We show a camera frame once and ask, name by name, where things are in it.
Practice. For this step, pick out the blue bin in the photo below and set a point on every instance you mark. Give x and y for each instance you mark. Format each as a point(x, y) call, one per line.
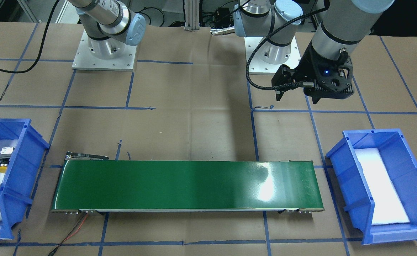
point(20, 177)
point(401, 166)

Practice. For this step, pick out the aluminium frame post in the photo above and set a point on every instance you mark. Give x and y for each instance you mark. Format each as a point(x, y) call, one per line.
point(192, 14)

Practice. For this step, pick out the yellow push button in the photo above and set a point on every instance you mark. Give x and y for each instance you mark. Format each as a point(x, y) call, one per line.
point(5, 156)

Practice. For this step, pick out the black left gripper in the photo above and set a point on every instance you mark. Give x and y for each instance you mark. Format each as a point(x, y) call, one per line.
point(305, 67)

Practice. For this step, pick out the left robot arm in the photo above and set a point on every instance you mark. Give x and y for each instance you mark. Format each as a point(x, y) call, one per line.
point(344, 25)

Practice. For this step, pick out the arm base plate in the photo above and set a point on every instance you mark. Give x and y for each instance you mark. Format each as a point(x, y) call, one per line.
point(268, 58)
point(104, 55)

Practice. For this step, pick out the green conveyor belt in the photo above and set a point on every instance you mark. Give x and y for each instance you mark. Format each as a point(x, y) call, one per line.
point(178, 186)

